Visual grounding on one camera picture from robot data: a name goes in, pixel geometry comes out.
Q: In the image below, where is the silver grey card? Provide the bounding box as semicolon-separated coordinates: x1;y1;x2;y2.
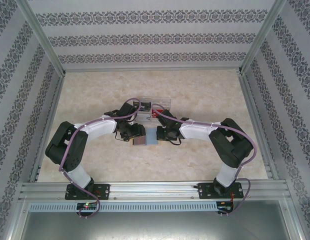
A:
136;113;152;124

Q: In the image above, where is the clear acrylic organizer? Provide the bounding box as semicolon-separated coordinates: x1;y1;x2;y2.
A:
131;97;172;126

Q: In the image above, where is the grey metal sheet tray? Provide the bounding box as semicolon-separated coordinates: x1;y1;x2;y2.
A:
2;198;308;240

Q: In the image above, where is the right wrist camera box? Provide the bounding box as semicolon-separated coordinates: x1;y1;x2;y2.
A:
157;109;177;127

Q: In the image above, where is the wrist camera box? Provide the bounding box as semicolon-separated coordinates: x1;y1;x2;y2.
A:
119;99;142;123
157;109;177;127

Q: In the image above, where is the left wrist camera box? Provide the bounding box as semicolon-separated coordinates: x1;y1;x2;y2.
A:
119;99;142;123

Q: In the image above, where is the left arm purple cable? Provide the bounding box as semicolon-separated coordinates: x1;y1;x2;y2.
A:
58;97;142;220

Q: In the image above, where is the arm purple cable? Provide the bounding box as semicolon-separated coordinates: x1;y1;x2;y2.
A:
151;103;258;216
58;97;142;220

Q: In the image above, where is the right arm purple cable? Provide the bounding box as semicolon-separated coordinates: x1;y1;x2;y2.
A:
151;103;258;216

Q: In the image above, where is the aluminium mounting rail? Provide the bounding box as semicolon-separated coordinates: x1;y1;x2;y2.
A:
18;181;292;201

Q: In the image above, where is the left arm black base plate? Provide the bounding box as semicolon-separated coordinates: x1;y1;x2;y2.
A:
64;183;111;201

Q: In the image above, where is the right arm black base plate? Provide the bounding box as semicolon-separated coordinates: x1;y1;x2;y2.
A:
197;182;245;200

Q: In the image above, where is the grey slotted cable duct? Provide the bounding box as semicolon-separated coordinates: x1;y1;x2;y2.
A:
28;201;218;211

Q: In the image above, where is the aluminium side rail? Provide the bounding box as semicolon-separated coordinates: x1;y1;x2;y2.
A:
238;73;278;181
28;74;66;183

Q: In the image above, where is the aluminium frame post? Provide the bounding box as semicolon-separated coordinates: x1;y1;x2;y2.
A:
18;0;66;76
238;0;288;75

